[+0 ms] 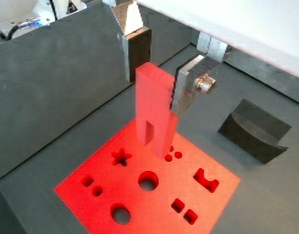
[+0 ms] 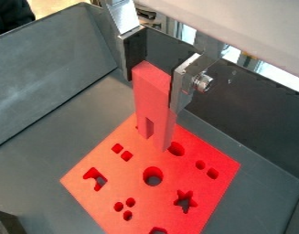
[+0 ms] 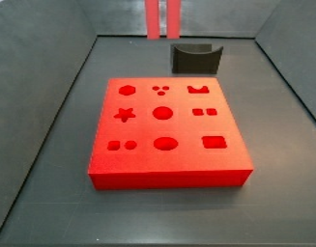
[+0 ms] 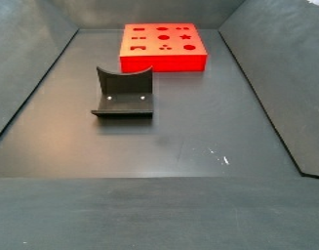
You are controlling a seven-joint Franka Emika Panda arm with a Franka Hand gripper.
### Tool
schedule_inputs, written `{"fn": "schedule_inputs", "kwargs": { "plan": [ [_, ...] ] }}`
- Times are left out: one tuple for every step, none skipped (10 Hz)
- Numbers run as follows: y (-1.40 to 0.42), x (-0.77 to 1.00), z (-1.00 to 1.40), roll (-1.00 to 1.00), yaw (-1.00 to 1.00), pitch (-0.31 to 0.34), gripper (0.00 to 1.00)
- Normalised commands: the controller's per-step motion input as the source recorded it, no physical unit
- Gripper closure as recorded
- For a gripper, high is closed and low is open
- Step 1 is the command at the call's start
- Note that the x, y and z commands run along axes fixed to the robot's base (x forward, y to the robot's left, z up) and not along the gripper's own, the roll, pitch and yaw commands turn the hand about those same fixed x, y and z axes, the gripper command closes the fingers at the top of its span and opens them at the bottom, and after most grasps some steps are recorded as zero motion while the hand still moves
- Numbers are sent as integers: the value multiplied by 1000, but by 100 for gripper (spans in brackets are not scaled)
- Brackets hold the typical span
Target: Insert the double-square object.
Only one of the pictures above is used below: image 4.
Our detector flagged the red shape-sorter box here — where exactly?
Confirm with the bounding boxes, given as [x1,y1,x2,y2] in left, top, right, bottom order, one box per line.
[119,23,207,72]

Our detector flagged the black curved holder bracket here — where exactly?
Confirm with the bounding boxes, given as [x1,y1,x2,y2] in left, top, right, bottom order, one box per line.
[91,67,154,117]

